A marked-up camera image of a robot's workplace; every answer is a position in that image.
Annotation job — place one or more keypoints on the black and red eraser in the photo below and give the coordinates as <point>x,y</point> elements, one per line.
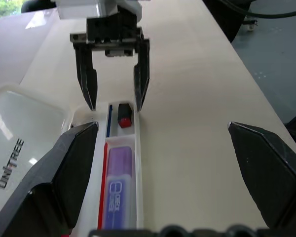
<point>124,116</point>

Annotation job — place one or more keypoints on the grey caster wheel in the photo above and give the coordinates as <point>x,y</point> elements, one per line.
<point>249,24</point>

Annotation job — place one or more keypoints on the red marker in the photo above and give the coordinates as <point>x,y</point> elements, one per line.
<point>67,233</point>

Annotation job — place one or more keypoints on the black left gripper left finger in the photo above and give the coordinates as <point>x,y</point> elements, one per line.
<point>51,172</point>

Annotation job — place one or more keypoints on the red pen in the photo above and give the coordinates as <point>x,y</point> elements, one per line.
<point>103,185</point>

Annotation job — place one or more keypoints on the purple glue stick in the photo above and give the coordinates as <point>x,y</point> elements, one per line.
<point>119,182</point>

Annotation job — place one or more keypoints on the blue pen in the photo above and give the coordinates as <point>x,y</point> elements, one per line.
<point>109,121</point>

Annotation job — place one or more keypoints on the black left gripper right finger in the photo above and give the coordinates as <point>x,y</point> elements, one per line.
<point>271,172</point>

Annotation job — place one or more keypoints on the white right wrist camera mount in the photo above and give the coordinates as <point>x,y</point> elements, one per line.
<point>88,7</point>

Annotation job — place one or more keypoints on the white plastic pencil case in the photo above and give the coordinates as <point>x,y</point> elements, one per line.
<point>27,123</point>

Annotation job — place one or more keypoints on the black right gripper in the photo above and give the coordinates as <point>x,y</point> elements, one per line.
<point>108,28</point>

